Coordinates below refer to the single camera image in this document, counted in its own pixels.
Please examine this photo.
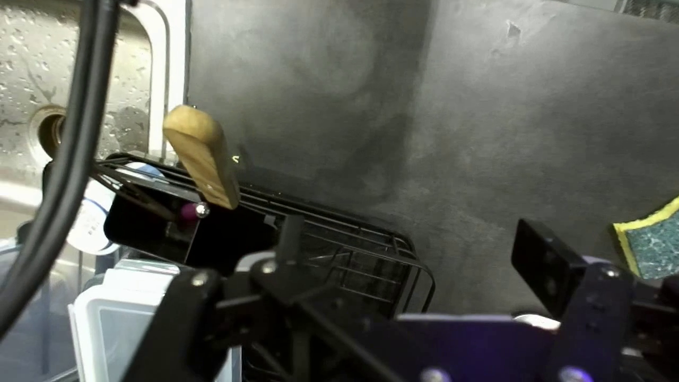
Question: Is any black dish drying rack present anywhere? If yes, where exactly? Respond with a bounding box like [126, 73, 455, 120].
[79, 154, 436, 316]

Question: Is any green yellow sponge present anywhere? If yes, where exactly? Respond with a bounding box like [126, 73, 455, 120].
[614, 198, 679, 280]

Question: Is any clear plastic food container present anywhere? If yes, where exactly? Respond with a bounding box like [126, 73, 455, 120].
[68, 257, 246, 382]

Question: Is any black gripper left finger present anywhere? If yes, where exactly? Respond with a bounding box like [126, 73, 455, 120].
[124, 217, 396, 382]

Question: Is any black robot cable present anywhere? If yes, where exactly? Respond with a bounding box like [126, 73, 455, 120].
[0, 0, 140, 341]

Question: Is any stainless steel sink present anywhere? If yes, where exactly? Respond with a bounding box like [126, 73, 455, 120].
[0, 0, 189, 382]

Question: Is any black utensil bucket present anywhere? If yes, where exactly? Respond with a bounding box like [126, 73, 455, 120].
[105, 187, 278, 275]

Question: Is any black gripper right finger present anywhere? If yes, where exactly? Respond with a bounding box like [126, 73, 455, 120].
[511, 219, 679, 382]

